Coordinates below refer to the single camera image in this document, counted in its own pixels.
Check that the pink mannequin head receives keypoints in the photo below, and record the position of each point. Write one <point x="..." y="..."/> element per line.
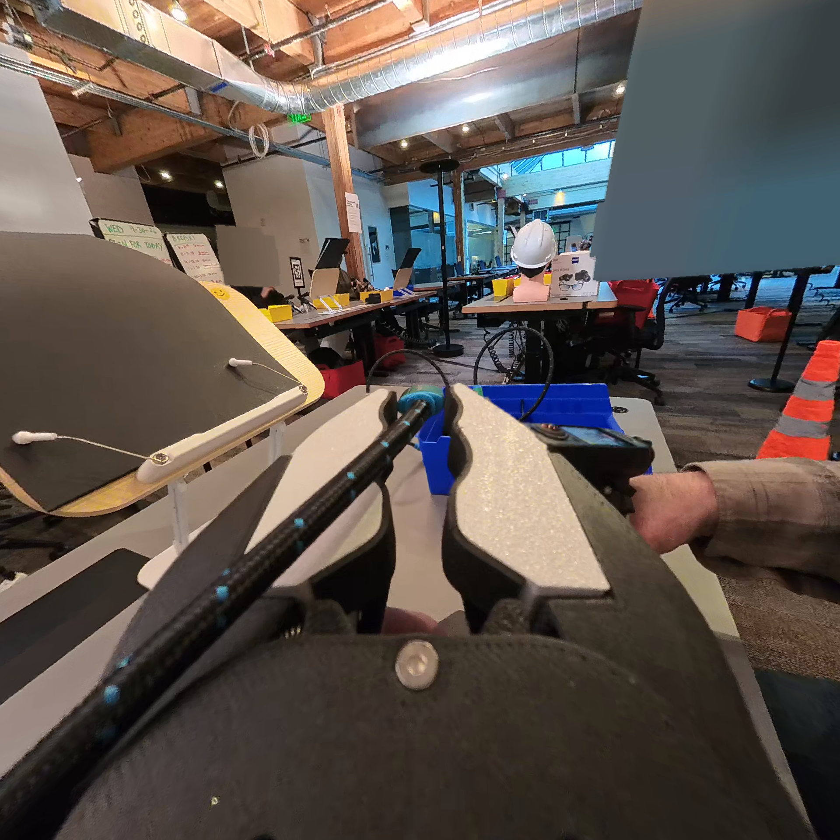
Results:
<point x="530" y="286"/>

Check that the small yellow bin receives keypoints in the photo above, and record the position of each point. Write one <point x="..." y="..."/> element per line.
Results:
<point x="277" y="314"/>

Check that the blue plastic bin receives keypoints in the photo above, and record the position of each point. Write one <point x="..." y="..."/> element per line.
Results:
<point x="578" y="404"/>

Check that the white printed box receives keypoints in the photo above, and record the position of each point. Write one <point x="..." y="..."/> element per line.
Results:
<point x="574" y="276"/>

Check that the orange storage box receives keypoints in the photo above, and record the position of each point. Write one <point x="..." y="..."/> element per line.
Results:
<point x="764" y="324"/>

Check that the wooden desk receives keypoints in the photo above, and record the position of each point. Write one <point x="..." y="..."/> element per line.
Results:
<point x="341" y="313"/>
<point x="525" y="307"/>

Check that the silver ventilation ducts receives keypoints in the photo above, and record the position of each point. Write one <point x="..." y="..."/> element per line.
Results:
<point x="394" y="66"/>

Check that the wooden support post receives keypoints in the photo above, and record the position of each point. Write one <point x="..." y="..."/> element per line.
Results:
<point x="344" y="197"/>

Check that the red office chair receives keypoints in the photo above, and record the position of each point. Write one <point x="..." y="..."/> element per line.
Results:
<point x="633" y="302"/>

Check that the wooden board with black surface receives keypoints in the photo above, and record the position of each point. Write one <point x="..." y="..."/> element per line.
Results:
<point x="118" y="355"/>

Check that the black stand pole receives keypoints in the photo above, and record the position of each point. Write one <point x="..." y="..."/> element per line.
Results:
<point x="792" y="328"/>

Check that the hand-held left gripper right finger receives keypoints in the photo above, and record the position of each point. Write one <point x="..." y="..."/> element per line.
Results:
<point x="525" y="512"/>

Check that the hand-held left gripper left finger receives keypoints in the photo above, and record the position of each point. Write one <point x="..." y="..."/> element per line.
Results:
<point x="315" y="446"/>

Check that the person's right forearm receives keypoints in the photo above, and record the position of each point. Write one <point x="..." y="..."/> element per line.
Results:
<point x="775" y="512"/>

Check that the whiteboard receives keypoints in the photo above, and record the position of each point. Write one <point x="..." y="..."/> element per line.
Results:
<point x="131" y="239"/>
<point x="194" y="257"/>

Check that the white hard hat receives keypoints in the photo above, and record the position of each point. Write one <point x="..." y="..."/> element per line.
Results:
<point x="533" y="244"/>

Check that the white laptop stand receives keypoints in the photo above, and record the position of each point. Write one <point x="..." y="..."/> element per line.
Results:
<point x="197" y="453"/>

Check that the black floor lamp pole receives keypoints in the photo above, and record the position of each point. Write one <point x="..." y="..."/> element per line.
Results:
<point x="442" y="263"/>

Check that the orange traffic cone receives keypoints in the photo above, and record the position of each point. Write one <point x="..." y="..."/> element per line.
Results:
<point x="807" y="407"/>

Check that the person's right hand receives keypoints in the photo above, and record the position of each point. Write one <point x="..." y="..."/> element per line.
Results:
<point x="672" y="509"/>

